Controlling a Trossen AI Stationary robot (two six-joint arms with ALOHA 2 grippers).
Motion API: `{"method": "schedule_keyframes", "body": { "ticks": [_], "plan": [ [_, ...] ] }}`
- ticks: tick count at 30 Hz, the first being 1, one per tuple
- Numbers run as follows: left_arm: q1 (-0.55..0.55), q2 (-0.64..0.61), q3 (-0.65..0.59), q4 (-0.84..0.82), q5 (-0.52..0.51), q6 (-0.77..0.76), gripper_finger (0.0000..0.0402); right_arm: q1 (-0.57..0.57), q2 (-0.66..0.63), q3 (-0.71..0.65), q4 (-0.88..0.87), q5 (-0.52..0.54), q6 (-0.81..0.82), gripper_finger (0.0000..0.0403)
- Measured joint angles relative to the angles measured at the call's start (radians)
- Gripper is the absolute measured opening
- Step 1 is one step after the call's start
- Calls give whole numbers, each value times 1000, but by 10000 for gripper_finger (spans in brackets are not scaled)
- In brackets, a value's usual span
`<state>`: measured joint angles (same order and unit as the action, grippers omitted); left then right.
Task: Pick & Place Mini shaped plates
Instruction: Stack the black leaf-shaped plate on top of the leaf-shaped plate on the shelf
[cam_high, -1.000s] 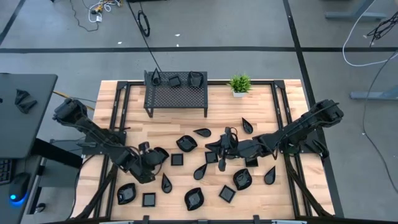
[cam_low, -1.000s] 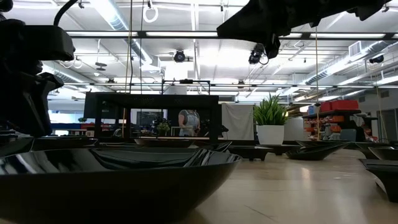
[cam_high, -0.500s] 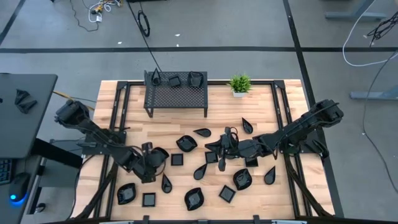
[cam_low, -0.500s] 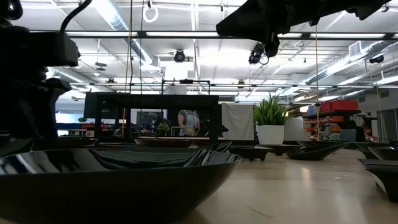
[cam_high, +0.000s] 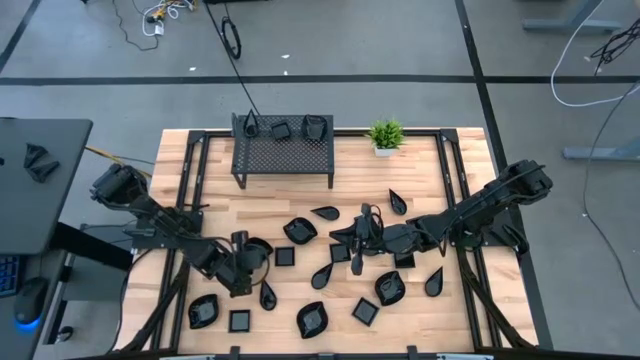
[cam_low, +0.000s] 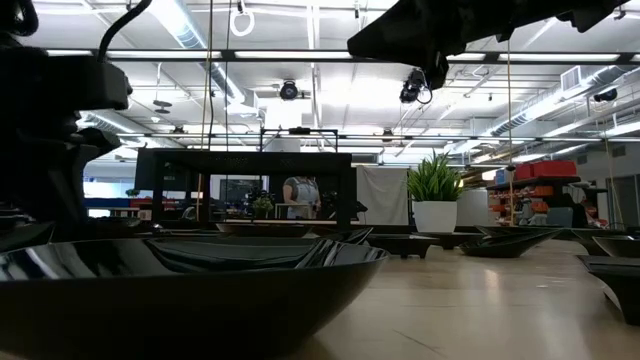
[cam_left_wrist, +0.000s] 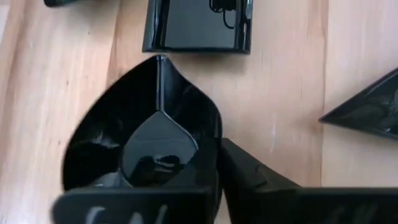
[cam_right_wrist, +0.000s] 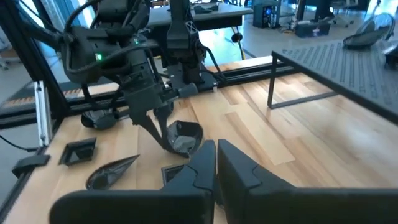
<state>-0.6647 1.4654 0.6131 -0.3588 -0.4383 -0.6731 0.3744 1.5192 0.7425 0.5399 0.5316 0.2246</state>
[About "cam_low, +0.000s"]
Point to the black leaf-shaped mini plate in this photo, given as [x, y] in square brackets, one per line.
[175, 310]
[600, 233]
[490, 231]

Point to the green plant in white pot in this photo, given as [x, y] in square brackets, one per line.
[435, 215]

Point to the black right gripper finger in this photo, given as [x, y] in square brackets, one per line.
[400, 35]

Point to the black overhead frame bar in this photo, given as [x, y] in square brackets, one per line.
[227, 54]
[340, 136]

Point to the small background potted plant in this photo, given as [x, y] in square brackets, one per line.
[262, 204]

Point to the black teardrop mini plate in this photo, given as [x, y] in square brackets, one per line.
[25, 237]
[262, 231]
[505, 247]

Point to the black perforated metal shelf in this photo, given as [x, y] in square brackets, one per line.
[250, 162]

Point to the white hanging curtain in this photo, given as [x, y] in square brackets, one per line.
[382, 195]

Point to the person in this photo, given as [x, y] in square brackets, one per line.
[302, 197]

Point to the silver ceiling air duct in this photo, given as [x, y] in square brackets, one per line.
[190, 35]
[525, 120]

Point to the bin rack with red bins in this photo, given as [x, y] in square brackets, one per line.
[545, 170]

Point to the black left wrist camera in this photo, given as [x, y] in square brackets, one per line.
[95, 82]

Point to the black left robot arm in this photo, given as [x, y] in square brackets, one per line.
[15, 75]

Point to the black ceiling-mounted camera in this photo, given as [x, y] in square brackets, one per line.
[606, 95]
[288, 91]
[411, 90]

